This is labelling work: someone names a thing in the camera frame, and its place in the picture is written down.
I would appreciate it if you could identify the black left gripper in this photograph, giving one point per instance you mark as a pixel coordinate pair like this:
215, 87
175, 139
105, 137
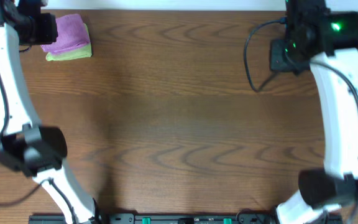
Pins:
38, 28

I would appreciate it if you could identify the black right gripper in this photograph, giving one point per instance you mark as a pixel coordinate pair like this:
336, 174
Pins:
278, 63

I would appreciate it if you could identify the purple microfiber cloth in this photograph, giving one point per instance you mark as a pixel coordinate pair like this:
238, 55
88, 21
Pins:
71, 21

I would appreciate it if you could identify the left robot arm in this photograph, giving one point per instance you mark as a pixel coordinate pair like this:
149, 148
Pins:
26, 145

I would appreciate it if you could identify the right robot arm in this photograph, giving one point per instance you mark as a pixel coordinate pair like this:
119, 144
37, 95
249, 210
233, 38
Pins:
325, 43

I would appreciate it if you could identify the folded green cloth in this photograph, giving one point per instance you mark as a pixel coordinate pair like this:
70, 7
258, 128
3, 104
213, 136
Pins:
73, 54

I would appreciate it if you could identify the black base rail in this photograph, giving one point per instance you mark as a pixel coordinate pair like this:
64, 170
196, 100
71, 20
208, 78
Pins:
129, 218

